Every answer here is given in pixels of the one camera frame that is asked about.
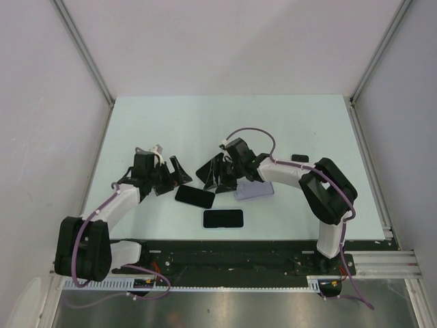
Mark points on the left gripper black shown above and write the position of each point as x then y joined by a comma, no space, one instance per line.
179,177

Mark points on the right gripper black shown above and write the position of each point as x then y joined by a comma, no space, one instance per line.
225,184

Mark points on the purple phone case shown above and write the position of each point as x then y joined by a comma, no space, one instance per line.
247,191

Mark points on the blue-edged black phone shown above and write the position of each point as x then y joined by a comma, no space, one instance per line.
223,218

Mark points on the light blue phone case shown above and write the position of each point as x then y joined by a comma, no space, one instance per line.
205,219

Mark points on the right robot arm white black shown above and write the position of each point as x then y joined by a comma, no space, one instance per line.
329,193

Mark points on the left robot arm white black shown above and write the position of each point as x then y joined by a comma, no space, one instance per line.
85,251

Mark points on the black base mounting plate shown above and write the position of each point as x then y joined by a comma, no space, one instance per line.
234,279

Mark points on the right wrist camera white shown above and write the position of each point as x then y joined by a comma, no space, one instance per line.
226,145

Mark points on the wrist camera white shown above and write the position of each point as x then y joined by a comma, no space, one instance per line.
157,151
226,145

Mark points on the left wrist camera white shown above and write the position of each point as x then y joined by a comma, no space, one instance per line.
157,151

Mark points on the right side aluminium rail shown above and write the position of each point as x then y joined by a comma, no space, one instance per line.
378,197

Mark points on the left aluminium frame post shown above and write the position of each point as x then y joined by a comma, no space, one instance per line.
78,41

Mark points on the aluminium frame post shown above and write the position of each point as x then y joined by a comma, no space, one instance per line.
381,48
78,41

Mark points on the right aluminium frame post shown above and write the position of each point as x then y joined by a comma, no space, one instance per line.
381,48

